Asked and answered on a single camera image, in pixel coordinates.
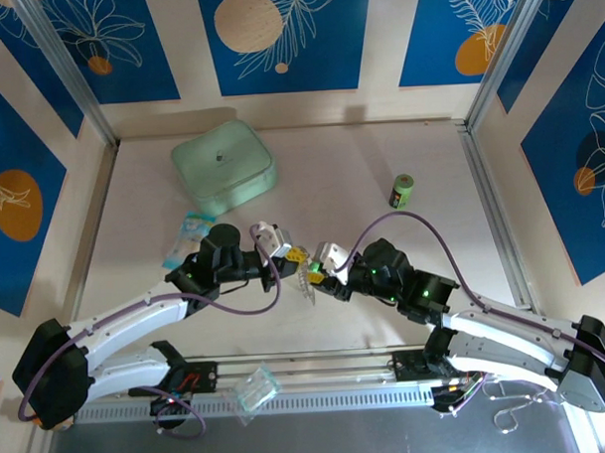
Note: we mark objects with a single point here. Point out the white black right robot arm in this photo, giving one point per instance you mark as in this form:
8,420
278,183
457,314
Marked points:
510,328

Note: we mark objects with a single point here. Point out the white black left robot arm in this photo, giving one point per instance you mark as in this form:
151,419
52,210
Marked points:
126,312

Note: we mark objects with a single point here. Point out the light blue wipes packet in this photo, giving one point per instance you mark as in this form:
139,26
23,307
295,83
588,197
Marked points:
188,235

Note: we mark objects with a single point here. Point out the green cylindrical battery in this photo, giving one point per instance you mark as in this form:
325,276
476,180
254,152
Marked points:
402,193

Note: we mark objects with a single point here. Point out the mint green zip case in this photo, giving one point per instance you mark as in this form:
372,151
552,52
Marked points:
221,165

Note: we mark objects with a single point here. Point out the clear plastic box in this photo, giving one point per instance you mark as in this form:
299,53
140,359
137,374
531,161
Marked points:
256,387

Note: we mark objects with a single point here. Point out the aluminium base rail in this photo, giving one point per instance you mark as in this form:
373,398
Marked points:
312,365

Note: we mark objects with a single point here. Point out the aluminium side rail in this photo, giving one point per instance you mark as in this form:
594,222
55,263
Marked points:
497,219
96,219

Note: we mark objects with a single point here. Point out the aluminium frame post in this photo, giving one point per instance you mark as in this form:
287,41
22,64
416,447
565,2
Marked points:
65,61
510,45

